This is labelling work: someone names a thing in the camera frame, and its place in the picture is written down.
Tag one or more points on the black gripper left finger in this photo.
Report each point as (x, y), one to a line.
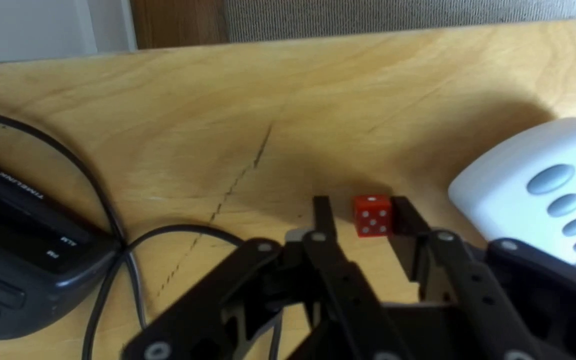
(225, 313)

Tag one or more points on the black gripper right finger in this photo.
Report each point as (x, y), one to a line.
(514, 301)

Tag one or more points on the small orange block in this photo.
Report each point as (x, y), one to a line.
(372, 214)

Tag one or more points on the white remote control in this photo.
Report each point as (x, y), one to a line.
(524, 189)

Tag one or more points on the long wooden dresser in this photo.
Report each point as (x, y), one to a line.
(245, 135)

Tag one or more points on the black charging dock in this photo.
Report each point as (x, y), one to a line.
(50, 259)

